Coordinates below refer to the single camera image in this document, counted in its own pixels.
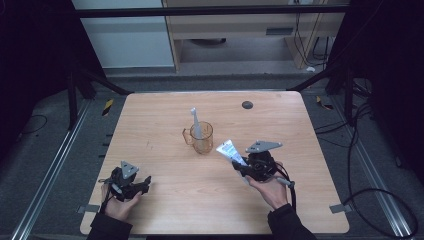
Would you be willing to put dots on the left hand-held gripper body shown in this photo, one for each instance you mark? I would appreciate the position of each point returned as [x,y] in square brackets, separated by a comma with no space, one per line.
[123,183]

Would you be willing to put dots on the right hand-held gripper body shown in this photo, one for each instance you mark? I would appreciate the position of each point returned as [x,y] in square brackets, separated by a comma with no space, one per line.
[263,163]

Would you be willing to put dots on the white toothpaste tube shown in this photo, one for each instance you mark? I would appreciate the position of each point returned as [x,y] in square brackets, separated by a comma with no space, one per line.
[230,151]

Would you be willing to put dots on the orange transparent cup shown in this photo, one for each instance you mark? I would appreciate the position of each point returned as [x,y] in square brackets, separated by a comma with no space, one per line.
[201,140]

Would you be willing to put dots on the white electric toothbrush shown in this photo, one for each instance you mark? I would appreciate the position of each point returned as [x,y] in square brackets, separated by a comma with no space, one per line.
[196,125]

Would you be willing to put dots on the person's left hand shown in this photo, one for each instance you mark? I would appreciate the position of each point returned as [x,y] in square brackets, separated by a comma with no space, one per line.
[118,208]

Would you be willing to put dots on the person's right hand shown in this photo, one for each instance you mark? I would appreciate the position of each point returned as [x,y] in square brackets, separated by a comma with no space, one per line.
[271,193]

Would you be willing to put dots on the grey tape strip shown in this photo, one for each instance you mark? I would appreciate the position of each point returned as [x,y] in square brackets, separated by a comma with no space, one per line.
[340,208]
[88,209]

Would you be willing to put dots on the dark round table grommet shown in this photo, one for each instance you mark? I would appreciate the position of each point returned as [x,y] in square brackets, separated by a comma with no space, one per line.
[247,105]

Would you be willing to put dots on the yellow black tape piece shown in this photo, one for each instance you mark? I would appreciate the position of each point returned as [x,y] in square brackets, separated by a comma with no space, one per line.
[324,104]
[107,107]

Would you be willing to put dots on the black metal stand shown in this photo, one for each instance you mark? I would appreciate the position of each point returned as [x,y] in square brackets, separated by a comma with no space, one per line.
[71,100]
[348,96]

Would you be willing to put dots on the small white floor object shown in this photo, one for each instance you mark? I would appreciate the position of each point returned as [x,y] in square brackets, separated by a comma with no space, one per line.
[310,69]

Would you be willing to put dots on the light wooden desk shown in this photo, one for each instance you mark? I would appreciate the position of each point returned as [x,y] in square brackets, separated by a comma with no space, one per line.
[233,25]

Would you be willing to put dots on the white cabinet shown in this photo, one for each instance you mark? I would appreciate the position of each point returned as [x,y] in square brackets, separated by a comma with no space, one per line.
[128,36]

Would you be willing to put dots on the aluminium floor rail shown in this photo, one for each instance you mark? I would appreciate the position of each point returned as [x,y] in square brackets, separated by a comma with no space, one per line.
[376,186]
[50,173]

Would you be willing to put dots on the black horizontal frame bar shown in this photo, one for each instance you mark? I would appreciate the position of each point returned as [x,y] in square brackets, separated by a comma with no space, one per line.
[200,11]

